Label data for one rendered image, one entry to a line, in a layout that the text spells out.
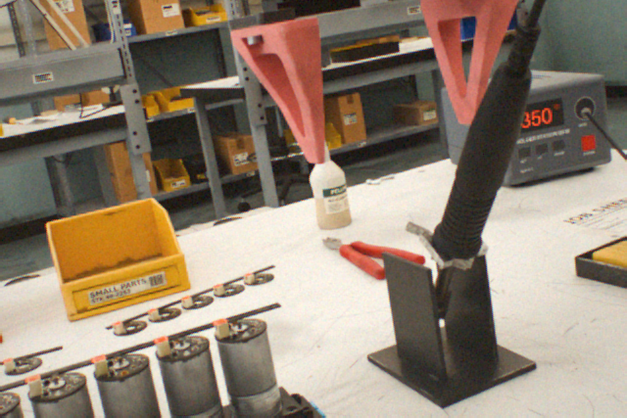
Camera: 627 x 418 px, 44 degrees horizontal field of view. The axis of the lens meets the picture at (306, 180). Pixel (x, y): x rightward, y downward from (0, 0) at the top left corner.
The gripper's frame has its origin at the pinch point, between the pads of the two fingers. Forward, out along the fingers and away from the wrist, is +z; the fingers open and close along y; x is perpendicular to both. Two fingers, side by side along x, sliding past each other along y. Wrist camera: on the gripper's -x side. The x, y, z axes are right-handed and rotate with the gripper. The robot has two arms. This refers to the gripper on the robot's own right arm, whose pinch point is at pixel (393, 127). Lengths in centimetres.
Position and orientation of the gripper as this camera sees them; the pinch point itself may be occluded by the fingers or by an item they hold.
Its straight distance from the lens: 42.5
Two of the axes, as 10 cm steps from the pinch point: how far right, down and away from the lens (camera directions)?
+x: 4.2, 1.1, -9.0
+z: 1.7, 9.7, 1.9
